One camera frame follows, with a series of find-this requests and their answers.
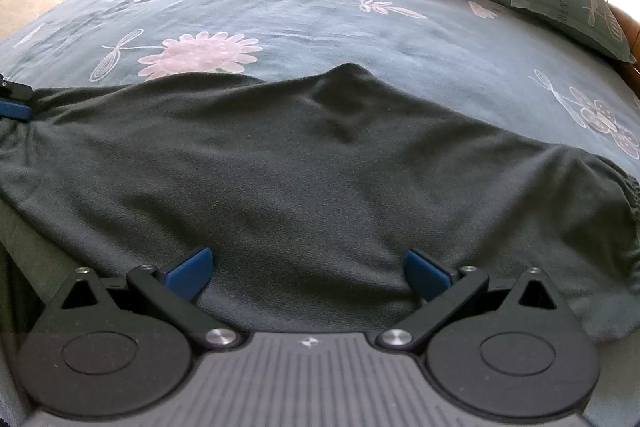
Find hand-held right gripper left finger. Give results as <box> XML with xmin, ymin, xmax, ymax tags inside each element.
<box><xmin>60</xmin><ymin>246</ymin><xmax>242</xmax><ymax>354</ymax></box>

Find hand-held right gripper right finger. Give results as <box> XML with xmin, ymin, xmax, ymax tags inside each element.
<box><xmin>375</xmin><ymin>250</ymin><xmax>572</xmax><ymax>353</ymax></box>

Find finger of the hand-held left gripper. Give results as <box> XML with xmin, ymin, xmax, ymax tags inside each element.
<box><xmin>0</xmin><ymin>77</ymin><xmax>34</xmax><ymax>104</ymax></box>
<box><xmin>0</xmin><ymin>101</ymin><xmax>32</xmax><ymax>122</ymax></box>

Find dark grey pants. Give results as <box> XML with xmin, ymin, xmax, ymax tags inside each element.
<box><xmin>0</xmin><ymin>63</ymin><xmax>640</xmax><ymax>344</ymax></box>

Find green floral bed sheet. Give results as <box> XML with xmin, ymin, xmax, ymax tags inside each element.
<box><xmin>0</xmin><ymin>0</ymin><xmax>640</xmax><ymax>427</ymax></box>

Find green pillow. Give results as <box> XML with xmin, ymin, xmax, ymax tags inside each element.
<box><xmin>509</xmin><ymin>0</ymin><xmax>639</xmax><ymax>64</ymax></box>

